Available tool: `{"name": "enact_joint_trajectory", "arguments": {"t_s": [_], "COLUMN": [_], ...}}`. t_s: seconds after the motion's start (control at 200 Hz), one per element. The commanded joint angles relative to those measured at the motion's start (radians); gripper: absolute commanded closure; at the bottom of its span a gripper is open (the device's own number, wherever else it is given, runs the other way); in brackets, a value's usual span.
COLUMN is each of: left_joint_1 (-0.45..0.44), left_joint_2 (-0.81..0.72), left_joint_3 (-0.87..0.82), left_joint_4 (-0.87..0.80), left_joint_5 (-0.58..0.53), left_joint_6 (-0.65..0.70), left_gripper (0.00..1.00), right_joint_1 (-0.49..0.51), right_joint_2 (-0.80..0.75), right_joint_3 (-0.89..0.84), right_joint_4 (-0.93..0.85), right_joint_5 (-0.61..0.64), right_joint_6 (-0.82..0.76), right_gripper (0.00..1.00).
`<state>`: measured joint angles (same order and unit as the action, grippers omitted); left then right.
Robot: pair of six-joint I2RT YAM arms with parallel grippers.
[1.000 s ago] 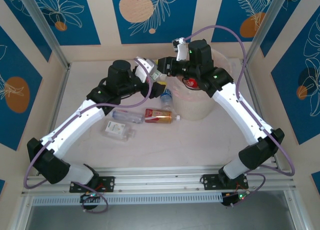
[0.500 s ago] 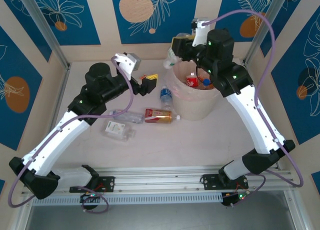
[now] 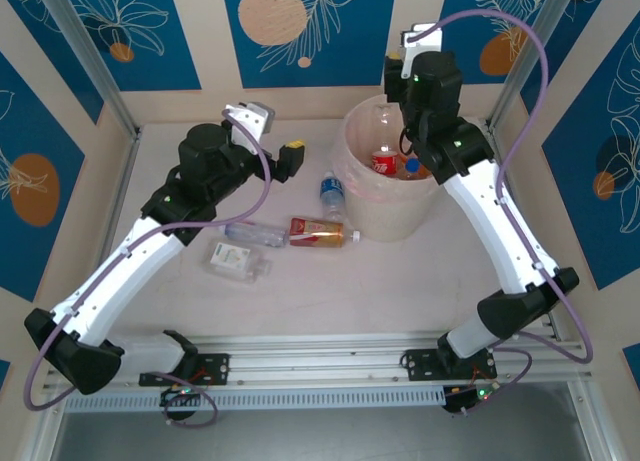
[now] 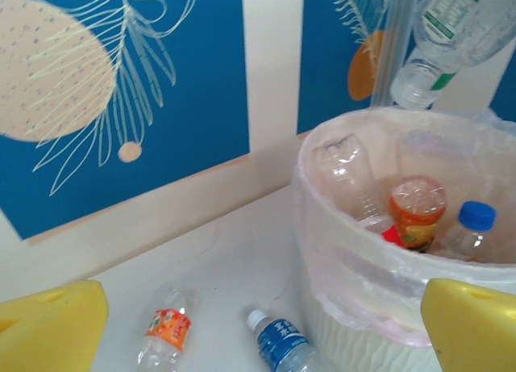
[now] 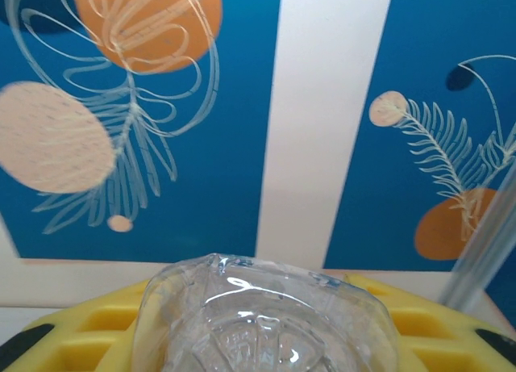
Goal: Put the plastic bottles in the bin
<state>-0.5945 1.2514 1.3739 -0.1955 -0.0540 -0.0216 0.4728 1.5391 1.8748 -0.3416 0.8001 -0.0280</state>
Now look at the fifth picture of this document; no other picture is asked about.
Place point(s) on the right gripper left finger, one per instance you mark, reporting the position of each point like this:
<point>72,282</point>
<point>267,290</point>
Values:
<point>60,339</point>

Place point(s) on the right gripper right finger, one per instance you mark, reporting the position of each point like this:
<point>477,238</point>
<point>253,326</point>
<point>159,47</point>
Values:
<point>443,335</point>

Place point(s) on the clear ganten water bottle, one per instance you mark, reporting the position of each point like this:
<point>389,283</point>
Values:
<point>262,319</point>

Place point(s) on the aluminium frame post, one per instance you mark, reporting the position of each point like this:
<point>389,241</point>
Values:
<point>479,251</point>

